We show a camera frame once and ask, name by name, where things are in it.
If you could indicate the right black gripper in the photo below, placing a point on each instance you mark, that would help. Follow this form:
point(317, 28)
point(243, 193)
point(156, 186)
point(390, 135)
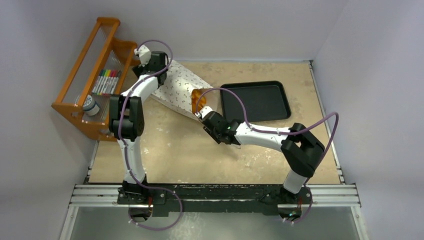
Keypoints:
point(208, 120)

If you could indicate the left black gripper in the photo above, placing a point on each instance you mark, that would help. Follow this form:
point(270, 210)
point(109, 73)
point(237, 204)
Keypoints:
point(139, 69)

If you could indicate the white patterned paper bag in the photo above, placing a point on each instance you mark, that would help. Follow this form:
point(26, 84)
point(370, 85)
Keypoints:
point(176, 91)

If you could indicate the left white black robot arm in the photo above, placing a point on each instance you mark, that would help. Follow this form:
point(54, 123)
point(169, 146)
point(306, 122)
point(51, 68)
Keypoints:
point(126, 118)

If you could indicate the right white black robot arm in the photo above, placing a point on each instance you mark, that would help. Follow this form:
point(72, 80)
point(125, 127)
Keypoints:
point(301, 149)

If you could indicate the black plastic tray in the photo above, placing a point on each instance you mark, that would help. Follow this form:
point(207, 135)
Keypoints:
point(263, 101)

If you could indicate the orange wooden shelf rack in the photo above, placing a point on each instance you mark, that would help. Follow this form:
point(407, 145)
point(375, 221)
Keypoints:
point(102, 50)

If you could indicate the set of coloured markers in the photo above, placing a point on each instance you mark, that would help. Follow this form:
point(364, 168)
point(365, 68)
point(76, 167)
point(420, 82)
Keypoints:
point(106, 82)

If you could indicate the white blue tape roll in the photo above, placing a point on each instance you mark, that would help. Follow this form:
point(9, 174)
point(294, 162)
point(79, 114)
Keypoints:
point(90, 106)

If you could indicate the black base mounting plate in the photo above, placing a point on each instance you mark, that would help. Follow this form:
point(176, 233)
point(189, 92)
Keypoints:
point(266, 199)

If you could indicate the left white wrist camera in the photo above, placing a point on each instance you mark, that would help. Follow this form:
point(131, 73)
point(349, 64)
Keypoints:
point(143, 53)

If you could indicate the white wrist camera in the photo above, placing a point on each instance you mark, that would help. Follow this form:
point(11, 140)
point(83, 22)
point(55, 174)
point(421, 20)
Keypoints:
point(203, 112)
point(143, 53)

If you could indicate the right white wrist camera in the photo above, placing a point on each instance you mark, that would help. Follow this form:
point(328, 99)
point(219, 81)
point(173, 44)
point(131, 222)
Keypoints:
point(203, 112)

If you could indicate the aluminium rail frame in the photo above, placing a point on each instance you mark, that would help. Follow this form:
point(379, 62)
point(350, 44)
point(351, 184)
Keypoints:
point(176, 149)

